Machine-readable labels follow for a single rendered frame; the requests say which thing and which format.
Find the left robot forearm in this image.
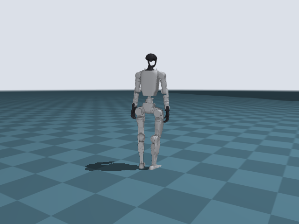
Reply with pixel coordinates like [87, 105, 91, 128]
[132, 90, 139, 107]

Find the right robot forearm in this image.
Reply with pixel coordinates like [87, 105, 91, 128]
[163, 89, 170, 109]

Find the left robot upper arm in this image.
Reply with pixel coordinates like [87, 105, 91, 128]
[135, 71, 141, 93]

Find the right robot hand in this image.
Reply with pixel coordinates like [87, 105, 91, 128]
[164, 106, 169, 123]

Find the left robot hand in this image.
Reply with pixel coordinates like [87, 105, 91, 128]
[131, 103, 137, 119]

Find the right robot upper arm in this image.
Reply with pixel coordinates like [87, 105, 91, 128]
[157, 71, 167, 94]

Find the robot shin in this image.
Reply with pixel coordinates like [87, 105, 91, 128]
[137, 134, 144, 163]
[151, 136, 160, 166]

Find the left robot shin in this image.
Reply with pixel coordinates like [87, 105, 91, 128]
[137, 134, 144, 163]

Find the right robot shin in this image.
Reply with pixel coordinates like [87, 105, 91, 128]
[151, 136, 160, 166]

